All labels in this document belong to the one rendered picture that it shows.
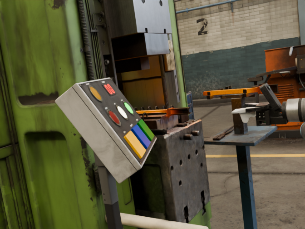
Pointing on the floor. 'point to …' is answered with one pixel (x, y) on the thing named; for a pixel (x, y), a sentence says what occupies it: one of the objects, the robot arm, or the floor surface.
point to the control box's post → (110, 198)
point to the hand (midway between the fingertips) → (236, 107)
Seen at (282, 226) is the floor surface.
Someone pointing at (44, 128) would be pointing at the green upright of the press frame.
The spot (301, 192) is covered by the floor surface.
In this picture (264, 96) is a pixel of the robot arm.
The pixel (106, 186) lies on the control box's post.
